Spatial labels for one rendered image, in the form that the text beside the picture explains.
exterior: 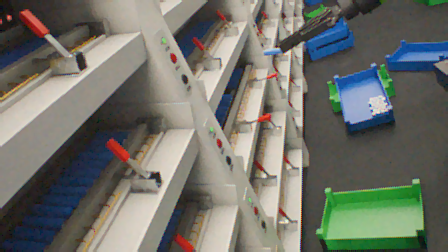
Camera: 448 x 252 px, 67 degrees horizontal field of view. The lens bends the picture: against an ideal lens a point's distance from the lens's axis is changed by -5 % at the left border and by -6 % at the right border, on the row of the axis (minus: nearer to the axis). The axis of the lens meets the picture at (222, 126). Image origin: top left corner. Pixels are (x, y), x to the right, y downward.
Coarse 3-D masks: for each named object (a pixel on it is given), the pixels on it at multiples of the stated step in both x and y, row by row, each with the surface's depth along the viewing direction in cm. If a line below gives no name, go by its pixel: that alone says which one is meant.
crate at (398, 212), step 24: (336, 192) 119; (360, 192) 115; (384, 192) 111; (408, 192) 108; (336, 216) 117; (360, 216) 112; (384, 216) 108; (408, 216) 103; (336, 240) 103; (360, 240) 100; (384, 240) 96; (408, 240) 93
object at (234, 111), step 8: (248, 72) 120; (248, 80) 118; (240, 88) 110; (248, 88) 113; (240, 96) 105; (248, 96) 108; (240, 104) 104; (232, 112) 98; (232, 120) 94; (224, 128) 91; (232, 128) 92
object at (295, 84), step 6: (294, 72) 200; (300, 72) 200; (294, 78) 202; (300, 78) 201; (294, 84) 187; (300, 84) 195; (294, 90) 188; (300, 90) 187; (294, 96) 184; (300, 96) 183; (294, 102) 178; (300, 102) 177; (294, 108) 165; (300, 108) 172; (294, 114) 166; (300, 114) 167; (300, 120) 162; (300, 126) 149; (300, 132) 150
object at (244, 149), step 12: (240, 60) 128; (252, 60) 127; (264, 60) 127; (264, 72) 125; (264, 84) 116; (252, 96) 110; (264, 96) 115; (252, 108) 103; (240, 120) 98; (252, 132) 92; (240, 144) 88; (252, 144) 89; (240, 156) 75; (252, 156) 88
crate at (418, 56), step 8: (400, 48) 189; (408, 48) 189; (416, 48) 186; (424, 48) 182; (432, 48) 179; (440, 48) 175; (392, 56) 185; (400, 56) 190; (408, 56) 187; (416, 56) 183; (424, 56) 179; (432, 56) 175; (440, 56) 158; (392, 64) 181; (400, 64) 177; (408, 64) 174; (416, 64) 170; (424, 64) 167; (432, 64) 164
